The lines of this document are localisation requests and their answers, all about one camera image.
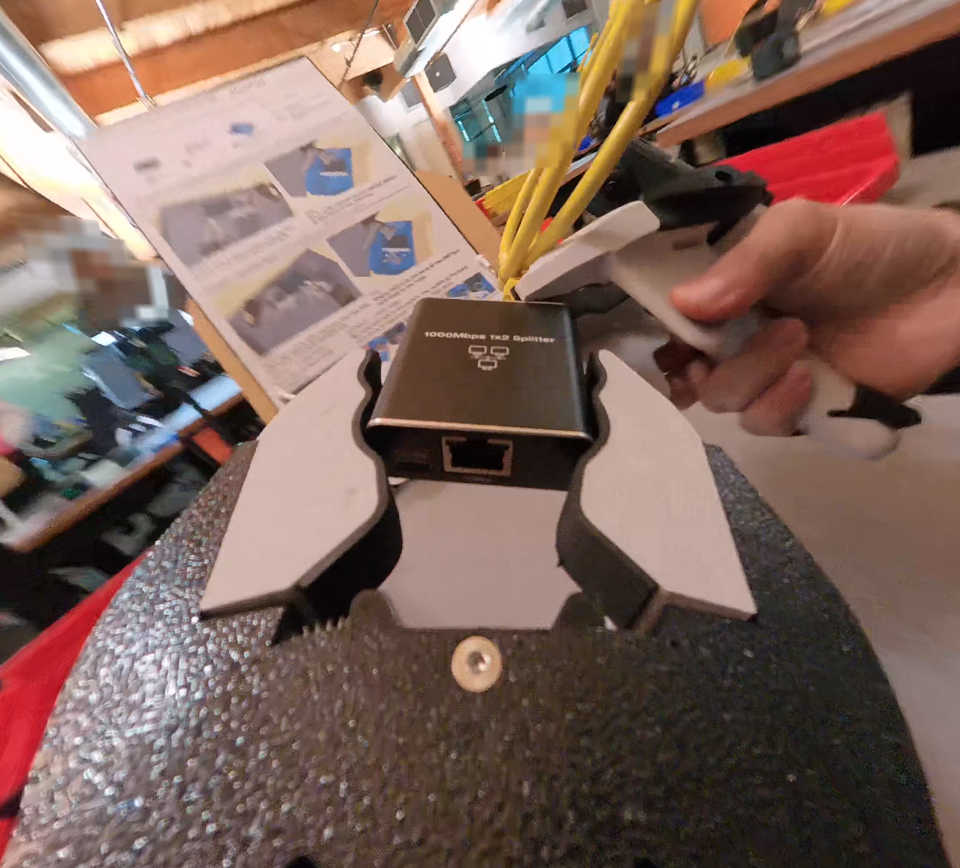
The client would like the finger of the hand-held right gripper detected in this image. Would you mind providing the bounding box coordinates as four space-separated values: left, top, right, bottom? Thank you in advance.
576 221 768 364
516 200 663 305

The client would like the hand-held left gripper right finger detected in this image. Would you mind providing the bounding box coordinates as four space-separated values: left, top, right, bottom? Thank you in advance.
556 350 759 633

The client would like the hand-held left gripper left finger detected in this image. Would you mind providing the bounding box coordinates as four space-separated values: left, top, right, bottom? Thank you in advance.
198 349 399 622

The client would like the black ethernet splitter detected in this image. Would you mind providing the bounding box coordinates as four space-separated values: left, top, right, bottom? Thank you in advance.
363 296 599 494

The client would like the person's right hand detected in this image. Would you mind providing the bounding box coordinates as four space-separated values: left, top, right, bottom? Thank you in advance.
652 199 960 439

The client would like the red plastic bin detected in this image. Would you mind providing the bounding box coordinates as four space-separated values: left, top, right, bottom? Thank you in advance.
0 553 145 843
716 112 903 188

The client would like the instruction poster board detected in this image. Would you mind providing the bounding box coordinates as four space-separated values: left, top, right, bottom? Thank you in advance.
71 56 505 427

